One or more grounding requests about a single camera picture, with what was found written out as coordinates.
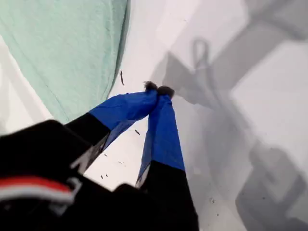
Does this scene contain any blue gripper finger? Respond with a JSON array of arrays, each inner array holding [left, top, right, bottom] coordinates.
[[135, 85, 194, 201], [63, 81, 159, 176]]

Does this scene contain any pale green T-shirt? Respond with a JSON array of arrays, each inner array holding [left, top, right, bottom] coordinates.
[[0, 0, 132, 125]]

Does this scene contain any arm red white wire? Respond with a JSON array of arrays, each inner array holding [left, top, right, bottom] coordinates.
[[0, 176, 76, 203]]

